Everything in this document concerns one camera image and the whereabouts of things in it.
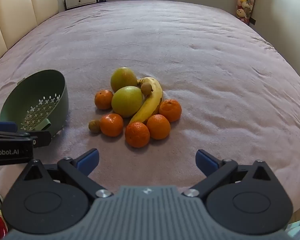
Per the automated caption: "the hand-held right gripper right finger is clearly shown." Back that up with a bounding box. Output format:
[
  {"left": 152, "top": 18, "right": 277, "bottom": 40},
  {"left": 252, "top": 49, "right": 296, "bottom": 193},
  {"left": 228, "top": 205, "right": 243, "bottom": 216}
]
[{"left": 183, "top": 149, "right": 282, "bottom": 202}]

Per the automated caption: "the hanging plush toy organizer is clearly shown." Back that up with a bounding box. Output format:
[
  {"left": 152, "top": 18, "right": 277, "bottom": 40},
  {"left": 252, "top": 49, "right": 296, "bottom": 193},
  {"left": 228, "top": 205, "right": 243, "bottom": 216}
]
[{"left": 236, "top": 0, "right": 259, "bottom": 25}]

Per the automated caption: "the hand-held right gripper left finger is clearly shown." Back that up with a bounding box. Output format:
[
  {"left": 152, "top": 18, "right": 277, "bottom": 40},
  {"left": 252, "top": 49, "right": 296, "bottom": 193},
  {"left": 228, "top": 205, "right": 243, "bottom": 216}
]
[{"left": 15, "top": 148, "right": 113, "bottom": 202}]

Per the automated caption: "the pink bed blanket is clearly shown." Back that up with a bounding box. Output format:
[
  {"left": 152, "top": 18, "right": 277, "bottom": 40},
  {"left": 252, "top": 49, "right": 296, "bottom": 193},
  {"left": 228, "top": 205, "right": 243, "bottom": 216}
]
[{"left": 0, "top": 0, "right": 300, "bottom": 220}]

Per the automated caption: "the orange mandarin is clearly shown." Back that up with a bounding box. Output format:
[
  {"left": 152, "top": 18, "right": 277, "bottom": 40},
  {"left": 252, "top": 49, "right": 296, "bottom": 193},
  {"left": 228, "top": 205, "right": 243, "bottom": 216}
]
[
  {"left": 125, "top": 121, "right": 150, "bottom": 148},
  {"left": 159, "top": 99, "right": 182, "bottom": 123},
  {"left": 146, "top": 114, "right": 171, "bottom": 140},
  {"left": 100, "top": 113, "right": 124, "bottom": 137},
  {"left": 94, "top": 89, "right": 114, "bottom": 110}
]

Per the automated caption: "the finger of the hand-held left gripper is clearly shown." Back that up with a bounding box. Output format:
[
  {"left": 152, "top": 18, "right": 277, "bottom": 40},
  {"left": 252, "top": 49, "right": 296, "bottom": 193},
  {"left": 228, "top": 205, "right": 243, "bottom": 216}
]
[
  {"left": 0, "top": 130, "right": 52, "bottom": 148},
  {"left": 0, "top": 120, "right": 17, "bottom": 133}
]

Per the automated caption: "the yellow-green pear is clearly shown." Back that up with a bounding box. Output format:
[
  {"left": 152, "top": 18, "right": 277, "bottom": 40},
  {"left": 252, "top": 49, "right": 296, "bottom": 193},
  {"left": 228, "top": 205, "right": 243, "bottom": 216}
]
[
  {"left": 110, "top": 67, "right": 138, "bottom": 93},
  {"left": 111, "top": 86, "right": 143, "bottom": 118}
]

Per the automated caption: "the cream padded headboard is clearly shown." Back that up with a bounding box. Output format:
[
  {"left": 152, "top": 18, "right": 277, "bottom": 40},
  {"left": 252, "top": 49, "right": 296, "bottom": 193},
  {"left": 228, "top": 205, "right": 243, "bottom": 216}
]
[{"left": 0, "top": 0, "right": 59, "bottom": 68}]

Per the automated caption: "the yellow banana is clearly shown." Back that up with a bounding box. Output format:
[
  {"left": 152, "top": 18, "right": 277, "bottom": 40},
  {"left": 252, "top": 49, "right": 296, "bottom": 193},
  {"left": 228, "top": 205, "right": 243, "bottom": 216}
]
[{"left": 129, "top": 77, "right": 163, "bottom": 125}]

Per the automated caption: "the small brown kiwi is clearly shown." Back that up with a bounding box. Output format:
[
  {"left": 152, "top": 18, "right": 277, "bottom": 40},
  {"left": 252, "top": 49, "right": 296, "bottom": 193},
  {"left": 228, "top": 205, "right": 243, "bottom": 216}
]
[
  {"left": 140, "top": 82, "right": 153, "bottom": 96},
  {"left": 88, "top": 119, "right": 101, "bottom": 133}
]

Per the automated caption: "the green plastic colander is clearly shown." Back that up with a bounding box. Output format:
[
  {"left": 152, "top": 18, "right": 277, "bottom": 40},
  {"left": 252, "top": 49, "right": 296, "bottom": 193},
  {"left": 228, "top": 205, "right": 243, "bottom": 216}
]
[{"left": 0, "top": 69, "right": 69, "bottom": 138}]

